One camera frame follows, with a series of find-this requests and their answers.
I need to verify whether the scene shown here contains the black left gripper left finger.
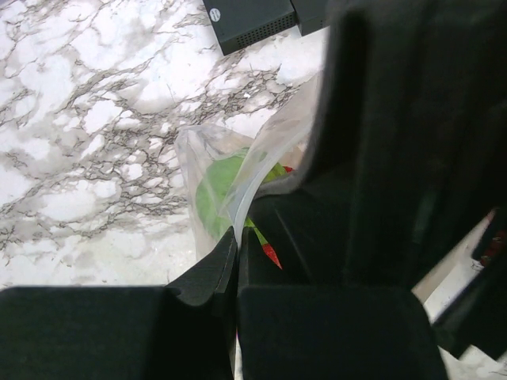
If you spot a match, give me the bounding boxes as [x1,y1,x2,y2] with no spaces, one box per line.
[1,230,238,379]

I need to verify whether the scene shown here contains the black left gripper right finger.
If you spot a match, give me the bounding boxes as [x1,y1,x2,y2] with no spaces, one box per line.
[237,229,448,379]

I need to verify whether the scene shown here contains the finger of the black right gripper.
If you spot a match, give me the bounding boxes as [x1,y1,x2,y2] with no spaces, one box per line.
[249,176,352,285]

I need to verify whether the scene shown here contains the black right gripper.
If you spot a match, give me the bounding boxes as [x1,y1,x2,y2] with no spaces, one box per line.
[300,0,507,359]

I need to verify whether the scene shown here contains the green toy lettuce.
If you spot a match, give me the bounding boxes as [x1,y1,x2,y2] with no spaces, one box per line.
[196,146,290,242]

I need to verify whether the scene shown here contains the clear polka dot zip bag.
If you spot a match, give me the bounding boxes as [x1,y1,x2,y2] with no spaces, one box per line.
[175,74,320,259]

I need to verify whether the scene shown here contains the red toy strawberry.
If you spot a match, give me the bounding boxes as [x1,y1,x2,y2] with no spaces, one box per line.
[261,243,282,268]

